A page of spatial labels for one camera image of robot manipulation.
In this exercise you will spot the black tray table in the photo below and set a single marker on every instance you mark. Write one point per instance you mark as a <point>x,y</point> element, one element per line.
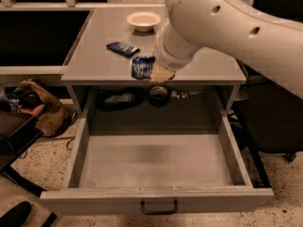
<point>18,132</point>

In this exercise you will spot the brown bag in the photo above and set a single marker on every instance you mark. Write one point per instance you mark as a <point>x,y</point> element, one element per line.
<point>53,118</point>

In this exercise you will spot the dark blue snack bag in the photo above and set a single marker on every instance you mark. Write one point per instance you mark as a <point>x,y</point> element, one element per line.
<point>123,49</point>

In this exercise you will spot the black drawer handle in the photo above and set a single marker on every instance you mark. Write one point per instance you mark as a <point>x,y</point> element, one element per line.
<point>159,208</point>

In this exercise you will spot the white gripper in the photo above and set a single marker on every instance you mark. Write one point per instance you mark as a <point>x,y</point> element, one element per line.
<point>168,61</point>

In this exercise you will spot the black shoe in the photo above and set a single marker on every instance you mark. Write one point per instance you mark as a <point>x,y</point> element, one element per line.
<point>16,216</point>

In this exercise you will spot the black office chair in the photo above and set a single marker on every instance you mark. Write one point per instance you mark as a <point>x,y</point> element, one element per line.
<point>271,118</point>

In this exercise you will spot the black tape roll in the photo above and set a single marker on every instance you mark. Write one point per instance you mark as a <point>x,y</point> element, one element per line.
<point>158,96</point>

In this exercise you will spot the grey open drawer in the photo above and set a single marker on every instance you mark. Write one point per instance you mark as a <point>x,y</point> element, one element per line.
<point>120,159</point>

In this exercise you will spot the white paper bowl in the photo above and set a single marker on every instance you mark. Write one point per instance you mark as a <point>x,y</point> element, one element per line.
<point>143,21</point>

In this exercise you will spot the crumpled silver wrapper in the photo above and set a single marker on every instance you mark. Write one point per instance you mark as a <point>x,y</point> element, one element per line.
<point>179,94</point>

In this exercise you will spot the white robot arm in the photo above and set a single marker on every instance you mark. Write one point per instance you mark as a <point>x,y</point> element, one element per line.
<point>269,45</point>

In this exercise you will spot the blue pepsi can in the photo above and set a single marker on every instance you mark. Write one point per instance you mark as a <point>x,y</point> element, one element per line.
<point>142,67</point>

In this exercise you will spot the grey cabinet counter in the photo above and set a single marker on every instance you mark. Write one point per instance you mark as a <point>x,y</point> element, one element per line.
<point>93,67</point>

